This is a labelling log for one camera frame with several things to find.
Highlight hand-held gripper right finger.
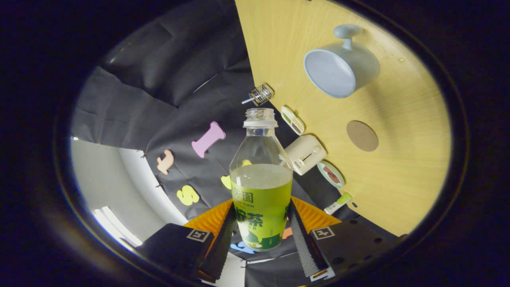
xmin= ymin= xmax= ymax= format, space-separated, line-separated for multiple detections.
xmin=288 ymin=196 xmax=407 ymax=281

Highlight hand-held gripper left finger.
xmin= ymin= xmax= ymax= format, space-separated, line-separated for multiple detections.
xmin=135 ymin=199 xmax=239 ymax=281

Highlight green label juice bottle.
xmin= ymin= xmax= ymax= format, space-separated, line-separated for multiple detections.
xmin=229 ymin=108 xmax=294 ymax=252

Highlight round brown coaster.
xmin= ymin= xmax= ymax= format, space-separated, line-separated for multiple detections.
xmin=346 ymin=120 xmax=379 ymax=152

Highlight pale grey cup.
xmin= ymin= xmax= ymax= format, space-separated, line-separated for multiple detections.
xmin=304 ymin=24 xmax=381 ymax=98

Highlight slim white bottle green label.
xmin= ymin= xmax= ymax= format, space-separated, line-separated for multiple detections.
xmin=324 ymin=192 xmax=353 ymax=215

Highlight pale green plate with food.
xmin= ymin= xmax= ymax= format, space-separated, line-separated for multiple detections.
xmin=317 ymin=161 xmax=345 ymax=189

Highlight white toaster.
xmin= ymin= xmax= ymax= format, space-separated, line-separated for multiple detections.
xmin=284 ymin=134 xmax=327 ymax=176

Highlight long ceiling light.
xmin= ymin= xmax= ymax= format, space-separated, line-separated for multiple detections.
xmin=92 ymin=206 xmax=143 ymax=248

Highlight white divided snack tray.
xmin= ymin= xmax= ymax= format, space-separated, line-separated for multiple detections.
xmin=280 ymin=106 xmax=305 ymax=136

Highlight wooden table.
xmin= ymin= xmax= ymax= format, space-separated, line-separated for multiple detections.
xmin=234 ymin=0 xmax=453 ymax=236

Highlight black backdrop cloth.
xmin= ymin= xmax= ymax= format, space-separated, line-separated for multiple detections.
xmin=71 ymin=0 xmax=399 ymax=287

